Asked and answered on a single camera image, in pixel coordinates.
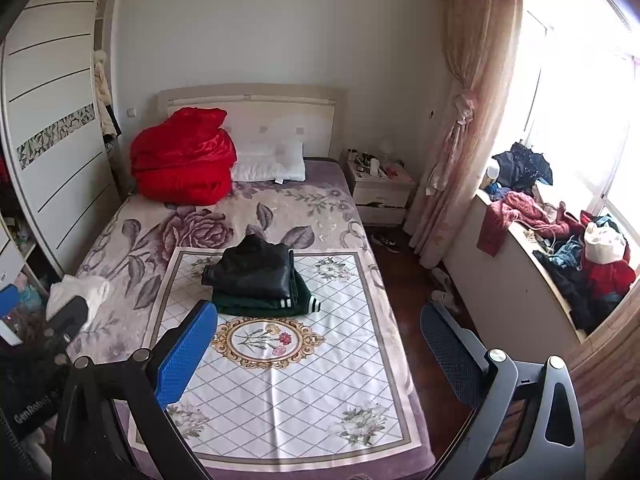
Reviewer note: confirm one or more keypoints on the white slipper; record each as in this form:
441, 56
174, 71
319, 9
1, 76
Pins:
442, 276
446, 300

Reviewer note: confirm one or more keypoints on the tied pink curtain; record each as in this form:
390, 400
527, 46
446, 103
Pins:
470, 60

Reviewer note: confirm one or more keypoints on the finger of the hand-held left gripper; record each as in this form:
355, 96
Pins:
70, 315
7, 300

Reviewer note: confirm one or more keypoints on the white window bench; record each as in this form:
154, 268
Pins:
505, 280

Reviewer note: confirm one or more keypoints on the bed with cream headboard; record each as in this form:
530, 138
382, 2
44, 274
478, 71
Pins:
280, 110

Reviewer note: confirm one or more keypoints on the white drawer unit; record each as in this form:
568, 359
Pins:
10, 260

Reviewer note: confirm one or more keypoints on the pile of clothes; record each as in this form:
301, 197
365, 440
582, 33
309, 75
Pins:
520, 210

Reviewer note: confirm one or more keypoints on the white nightstand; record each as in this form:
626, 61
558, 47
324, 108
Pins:
380, 195

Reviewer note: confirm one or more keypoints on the white bottle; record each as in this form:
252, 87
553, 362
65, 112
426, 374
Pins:
375, 166

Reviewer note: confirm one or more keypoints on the hanging cream garment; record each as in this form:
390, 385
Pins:
104, 95

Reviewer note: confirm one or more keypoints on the quilted diamond pattern mat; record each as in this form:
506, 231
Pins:
310, 385

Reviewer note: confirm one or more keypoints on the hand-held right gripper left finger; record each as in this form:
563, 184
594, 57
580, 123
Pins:
187, 355

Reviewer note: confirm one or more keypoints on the dark shoes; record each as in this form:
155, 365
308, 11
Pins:
386, 242

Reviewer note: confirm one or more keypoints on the white garment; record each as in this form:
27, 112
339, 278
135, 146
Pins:
75, 287

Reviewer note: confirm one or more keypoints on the black leather jacket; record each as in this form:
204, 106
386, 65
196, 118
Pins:
250, 272

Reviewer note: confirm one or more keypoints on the red quilt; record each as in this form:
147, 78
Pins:
185, 160

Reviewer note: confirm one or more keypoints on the white sliding door wardrobe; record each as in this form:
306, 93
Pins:
55, 85

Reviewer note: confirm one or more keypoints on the green striped garment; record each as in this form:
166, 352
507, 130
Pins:
260, 306

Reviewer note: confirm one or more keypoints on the pink curtain panel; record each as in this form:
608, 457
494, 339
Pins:
615, 355

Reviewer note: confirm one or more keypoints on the white pillow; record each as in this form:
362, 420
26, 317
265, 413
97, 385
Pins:
270, 165

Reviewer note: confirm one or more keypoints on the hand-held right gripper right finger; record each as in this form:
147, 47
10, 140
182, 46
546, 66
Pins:
450, 355

